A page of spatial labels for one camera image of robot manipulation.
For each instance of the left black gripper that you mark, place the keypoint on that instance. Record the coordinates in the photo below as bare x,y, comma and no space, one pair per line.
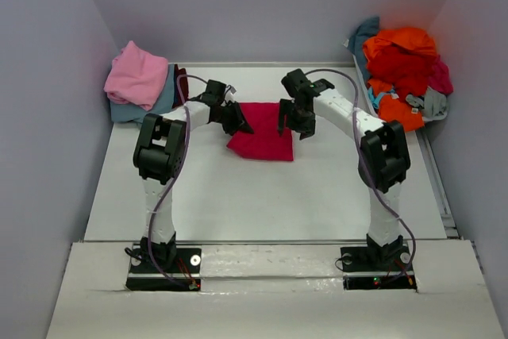
238,124

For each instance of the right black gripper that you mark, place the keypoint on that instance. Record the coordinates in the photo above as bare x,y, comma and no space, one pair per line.
307,128

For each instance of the magenta t shirt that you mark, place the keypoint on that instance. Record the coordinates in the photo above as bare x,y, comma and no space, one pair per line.
265,143
440,79

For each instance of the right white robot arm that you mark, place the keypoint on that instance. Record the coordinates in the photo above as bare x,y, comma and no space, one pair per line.
384,161

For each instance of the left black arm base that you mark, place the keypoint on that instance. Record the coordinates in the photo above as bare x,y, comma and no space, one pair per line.
183,275

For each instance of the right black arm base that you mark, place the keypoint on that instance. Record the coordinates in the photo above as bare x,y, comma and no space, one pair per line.
361,273

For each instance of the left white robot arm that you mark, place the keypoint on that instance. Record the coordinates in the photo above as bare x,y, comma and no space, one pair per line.
159,157

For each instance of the dark red folded t shirt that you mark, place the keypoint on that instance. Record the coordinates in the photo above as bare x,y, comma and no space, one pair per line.
181,86

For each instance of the white laundry basket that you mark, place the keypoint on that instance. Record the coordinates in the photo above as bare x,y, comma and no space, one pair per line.
359,73

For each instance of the teal blue t shirt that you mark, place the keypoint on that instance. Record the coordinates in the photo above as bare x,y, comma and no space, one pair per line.
365,30

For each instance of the orange t shirt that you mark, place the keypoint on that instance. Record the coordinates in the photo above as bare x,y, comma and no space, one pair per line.
410,39

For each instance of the pink folded t shirt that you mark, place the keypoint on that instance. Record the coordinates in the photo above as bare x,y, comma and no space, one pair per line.
136,77

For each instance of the light blue folded t shirt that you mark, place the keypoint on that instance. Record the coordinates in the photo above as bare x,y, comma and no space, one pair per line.
122,113

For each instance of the grey t shirt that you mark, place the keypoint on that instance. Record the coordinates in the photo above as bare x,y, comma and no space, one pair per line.
432,105

